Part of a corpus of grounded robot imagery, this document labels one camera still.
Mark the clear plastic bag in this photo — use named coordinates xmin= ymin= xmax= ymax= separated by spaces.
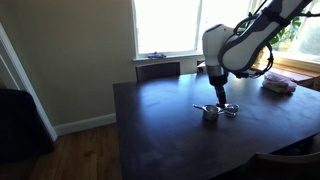
xmin=261 ymin=70 xmax=298 ymax=95

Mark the half-cup steel measuring cup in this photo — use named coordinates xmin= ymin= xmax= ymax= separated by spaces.
xmin=203 ymin=104 xmax=228 ymax=114

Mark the smallest steel measuring cup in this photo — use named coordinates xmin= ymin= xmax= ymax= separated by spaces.
xmin=218 ymin=103 xmax=240 ymax=114

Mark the large white framed window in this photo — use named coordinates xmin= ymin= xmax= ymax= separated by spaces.
xmin=131 ymin=0 xmax=254 ymax=62

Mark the largest steel measuring cup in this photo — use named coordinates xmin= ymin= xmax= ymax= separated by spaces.
xmin=202 ymin=104 xmax=237 ymax=122

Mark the wooden window bench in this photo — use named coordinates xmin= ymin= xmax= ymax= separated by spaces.
xmin=253 ymin=61 xmax=320 ymax=90

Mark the purple cloth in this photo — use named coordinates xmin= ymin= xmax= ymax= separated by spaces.
xmin=147 ymin=51 xmax=167 ymax=60

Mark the white baseboard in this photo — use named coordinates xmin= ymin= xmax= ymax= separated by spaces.
xmin=53 ymin=113 xmax=118 ymax=137

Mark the black upholstered chair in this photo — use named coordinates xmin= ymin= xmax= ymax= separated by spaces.
xmin=0 ymin=88 xmax=55 ymax=165

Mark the white door frame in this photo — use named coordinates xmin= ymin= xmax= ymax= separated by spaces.
xmin=0 ymin=22 xmax=58 ymax=143

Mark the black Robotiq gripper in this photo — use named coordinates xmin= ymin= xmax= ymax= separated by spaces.
xmin=207 ymin=73 xmax=230 ymax=107

